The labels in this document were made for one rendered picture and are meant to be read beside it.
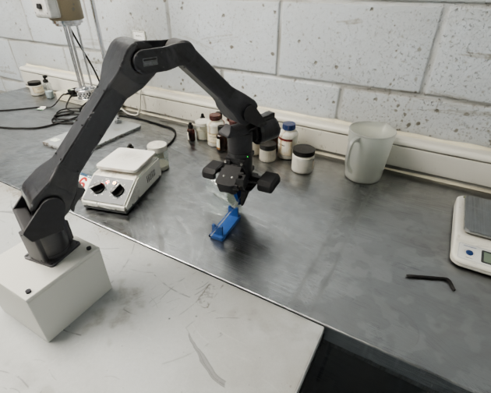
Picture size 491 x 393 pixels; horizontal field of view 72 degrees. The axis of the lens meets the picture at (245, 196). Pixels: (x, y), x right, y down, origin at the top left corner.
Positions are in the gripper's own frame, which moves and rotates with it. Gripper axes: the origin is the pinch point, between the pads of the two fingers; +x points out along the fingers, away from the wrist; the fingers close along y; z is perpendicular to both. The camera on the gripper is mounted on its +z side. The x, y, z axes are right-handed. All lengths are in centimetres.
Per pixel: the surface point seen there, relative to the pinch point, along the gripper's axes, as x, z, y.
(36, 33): -22, -58, -138
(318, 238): 5.0, 3.2, 21.2
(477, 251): 2, -4, 53
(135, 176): -2.2, 7.0, -26.9
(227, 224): 3.8, 8.1, 0.3
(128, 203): 1.9, 12.9, -25.1
